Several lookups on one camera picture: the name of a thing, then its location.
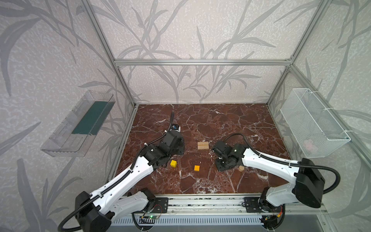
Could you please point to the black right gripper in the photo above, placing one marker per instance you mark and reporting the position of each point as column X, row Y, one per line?
column 221, row 162

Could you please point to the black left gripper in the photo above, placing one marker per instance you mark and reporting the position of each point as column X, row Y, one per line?
column 176, row 143

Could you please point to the natural wood long block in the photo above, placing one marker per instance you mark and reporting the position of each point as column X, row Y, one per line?
column 203, row 147

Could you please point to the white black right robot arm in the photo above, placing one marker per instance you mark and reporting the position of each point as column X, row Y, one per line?
column 306, row 182

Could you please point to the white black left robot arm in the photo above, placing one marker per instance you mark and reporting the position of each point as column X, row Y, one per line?
column 95, row 212

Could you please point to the yellow cube front left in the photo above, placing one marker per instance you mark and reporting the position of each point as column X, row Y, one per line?
column 173, row 163

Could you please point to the pink item in basket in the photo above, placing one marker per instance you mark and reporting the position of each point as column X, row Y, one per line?
column 310, row 146

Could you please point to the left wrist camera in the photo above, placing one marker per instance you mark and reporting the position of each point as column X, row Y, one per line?
column 176, row 127

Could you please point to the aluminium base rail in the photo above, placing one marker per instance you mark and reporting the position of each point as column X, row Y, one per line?
column 212, row 204

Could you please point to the aluminium frame horizontal bar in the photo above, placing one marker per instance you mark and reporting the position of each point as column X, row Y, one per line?
column 193, row 62

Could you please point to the white wire mesh basket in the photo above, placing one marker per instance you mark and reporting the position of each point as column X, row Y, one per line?
column 308, row 118

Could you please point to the clear plastic wall bin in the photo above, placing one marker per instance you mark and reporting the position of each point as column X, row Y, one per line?
column 76, row 133

